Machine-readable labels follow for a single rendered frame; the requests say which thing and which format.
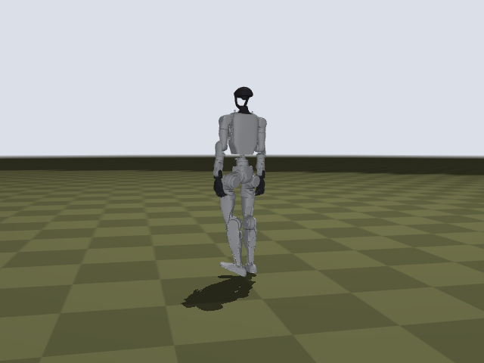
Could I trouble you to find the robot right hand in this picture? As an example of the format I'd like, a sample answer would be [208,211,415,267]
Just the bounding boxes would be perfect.
[255,170,265,196]

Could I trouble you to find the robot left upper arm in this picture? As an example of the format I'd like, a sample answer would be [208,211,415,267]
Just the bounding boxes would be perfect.
[219,114,233,152]

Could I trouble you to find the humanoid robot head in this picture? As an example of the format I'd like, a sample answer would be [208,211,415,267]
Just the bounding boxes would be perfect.
[234,87,253,114]

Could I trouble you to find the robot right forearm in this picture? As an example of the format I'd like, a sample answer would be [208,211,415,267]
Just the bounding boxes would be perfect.
[256,151,265,176]

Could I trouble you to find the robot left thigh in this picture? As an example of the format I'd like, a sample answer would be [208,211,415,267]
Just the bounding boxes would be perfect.
[219,172,242,230]

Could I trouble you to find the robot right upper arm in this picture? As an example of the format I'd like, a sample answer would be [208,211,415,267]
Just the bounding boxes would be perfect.
[255,116,267,153]

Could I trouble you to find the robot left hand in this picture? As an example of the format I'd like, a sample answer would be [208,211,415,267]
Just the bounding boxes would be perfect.
[213,170,227,197]

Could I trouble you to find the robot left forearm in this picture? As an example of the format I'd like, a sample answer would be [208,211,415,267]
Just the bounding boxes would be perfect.
[213,141,225,177]

